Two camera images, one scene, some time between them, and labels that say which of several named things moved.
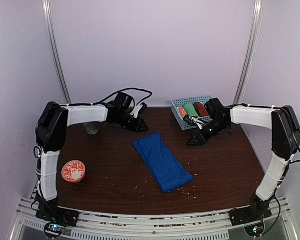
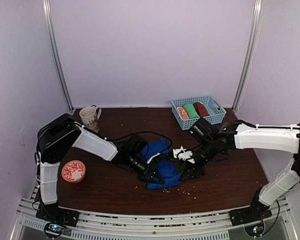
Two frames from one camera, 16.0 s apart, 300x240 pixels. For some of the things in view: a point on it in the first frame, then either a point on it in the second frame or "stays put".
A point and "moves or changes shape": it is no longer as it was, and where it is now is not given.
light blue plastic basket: x=178 y=103 stays put
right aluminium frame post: x=257 y=11 stays put
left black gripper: x=137 y=126 -> x=146 y=175
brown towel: x=201 y=109 stays put
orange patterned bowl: x=73 y=171 stays put
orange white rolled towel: x=182 y=112 stays put
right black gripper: x=200 y=140 -> x=195 y=171
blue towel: x=168 y=172 moves or changes shape
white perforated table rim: x=28 y=225 stays put
